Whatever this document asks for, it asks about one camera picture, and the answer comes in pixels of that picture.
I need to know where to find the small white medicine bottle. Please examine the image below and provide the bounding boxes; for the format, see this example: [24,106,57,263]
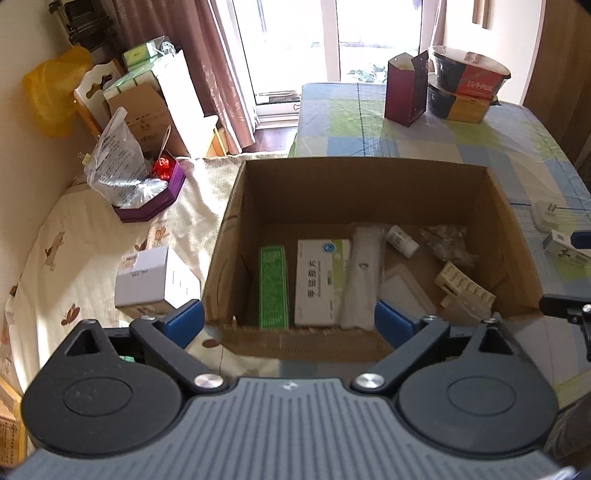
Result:
[386,225,420,259]

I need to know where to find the brown carton on chair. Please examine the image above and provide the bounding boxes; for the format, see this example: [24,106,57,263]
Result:
[107,84,189,157]

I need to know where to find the maroon curtain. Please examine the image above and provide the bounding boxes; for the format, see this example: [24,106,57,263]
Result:
[102,1,257,154]

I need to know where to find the patterned cream bedsheet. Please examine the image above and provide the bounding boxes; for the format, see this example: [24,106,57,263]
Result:
[0,151,290,398]

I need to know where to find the purple hexagonal box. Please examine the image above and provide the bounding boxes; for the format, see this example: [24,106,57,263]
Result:
[113,163,185,223]

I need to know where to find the lower yellow instant noodle bowl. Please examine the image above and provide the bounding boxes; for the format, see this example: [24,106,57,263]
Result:
[427,84,500,124]

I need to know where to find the white green medicine box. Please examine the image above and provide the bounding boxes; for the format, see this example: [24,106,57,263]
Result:
[294,239,351,327]

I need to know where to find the white paper shopping bag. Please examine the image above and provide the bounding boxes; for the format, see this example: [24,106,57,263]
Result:
[152,50,218,159]

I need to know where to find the clear plastic storage box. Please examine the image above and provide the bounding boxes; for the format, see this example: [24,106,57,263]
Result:
[379,265,437,319]

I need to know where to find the crinkled clear plastic bag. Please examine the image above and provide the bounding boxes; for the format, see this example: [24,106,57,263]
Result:
[420,224,478,269]

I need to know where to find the small white cardboard box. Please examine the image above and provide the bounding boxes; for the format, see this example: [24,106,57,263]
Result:
[114,246,201,319]

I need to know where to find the checked tablecloth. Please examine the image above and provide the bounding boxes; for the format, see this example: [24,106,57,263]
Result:
[290,83,590,409]

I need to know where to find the white wooden chair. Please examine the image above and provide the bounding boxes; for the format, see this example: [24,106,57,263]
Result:
[73,59,123,137]

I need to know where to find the long white medicine box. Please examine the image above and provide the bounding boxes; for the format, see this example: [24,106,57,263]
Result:
[542,230,590,268]

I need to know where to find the cream slotted plastic rack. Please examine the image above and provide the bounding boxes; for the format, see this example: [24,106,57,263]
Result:
[435,262,496,327]

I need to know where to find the brown cardboard box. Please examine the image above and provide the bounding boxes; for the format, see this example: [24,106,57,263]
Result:
[202,157,543,362]

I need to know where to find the dark red gift bag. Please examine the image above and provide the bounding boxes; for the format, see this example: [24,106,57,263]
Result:
[385,50,429,127]

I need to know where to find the yellow plastic bag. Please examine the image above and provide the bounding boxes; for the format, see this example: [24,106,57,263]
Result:
[21,45,94,138]

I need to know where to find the clear bag with papers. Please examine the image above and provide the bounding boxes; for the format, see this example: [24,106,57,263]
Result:
[84,107,168,209]

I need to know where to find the green tissue packs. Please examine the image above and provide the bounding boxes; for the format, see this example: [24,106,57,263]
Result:
[103,36,176,100]

